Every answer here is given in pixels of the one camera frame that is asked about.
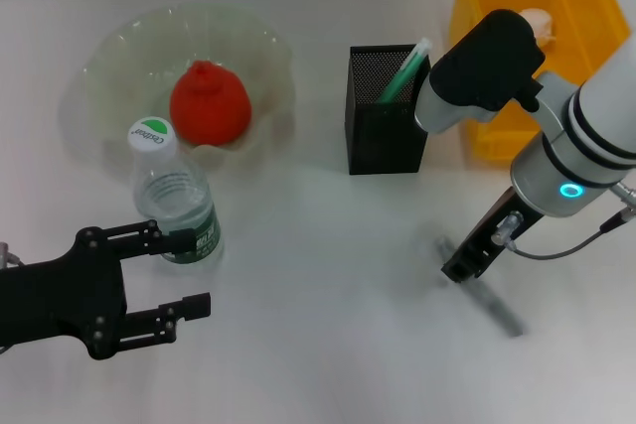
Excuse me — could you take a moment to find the green glass fruit plate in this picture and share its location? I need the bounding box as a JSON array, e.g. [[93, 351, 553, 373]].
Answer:
[[59, 4, 295, 173]]

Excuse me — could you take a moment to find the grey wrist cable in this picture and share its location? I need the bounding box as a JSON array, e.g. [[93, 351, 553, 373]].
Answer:
[[0, 242, 24, 269], [511, 183, 636, 260]]

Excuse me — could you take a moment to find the black mesh pen holder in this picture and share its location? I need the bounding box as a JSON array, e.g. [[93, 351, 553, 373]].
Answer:
[[344, 43, 432, 176]]

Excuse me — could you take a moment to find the green utility knife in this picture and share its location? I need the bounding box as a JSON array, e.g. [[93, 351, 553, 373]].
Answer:
[[376, 36, 432, 105]]

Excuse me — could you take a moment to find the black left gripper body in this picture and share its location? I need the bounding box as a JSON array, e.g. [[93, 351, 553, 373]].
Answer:
[[0, 227, 125, 360]]

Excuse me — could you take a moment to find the clear plastic water bottle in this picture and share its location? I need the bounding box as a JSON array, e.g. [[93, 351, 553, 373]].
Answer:
[[127, 115, 224, 266]]

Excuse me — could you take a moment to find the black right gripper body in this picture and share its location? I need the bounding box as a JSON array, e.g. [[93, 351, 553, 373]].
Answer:
[[440, 187, 544, 285]]

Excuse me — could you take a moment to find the red-orange fruit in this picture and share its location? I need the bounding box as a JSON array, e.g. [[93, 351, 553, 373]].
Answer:
[[169, 60, 253, 147]]

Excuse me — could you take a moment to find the grey right wrist cable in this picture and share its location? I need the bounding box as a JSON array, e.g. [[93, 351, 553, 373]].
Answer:
[[511, 183, 636, 260]]

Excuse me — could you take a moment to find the grey pen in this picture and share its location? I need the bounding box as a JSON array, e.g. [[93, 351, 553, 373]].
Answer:
[[434, 237, 526, 339]]

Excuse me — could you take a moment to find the grey left wrist cable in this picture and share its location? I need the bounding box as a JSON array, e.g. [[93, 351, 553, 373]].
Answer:
[[0, 242, 24, 269]]

